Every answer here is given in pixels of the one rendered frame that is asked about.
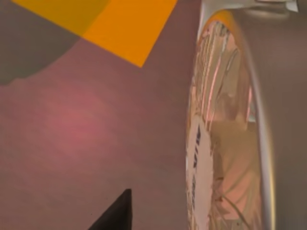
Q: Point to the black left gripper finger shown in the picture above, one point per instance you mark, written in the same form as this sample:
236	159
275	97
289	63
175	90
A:
118	213

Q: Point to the shiny metal bowl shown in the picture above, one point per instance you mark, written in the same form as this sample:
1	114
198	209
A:
235	124

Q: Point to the orange square sheet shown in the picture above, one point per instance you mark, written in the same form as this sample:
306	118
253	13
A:
124	31

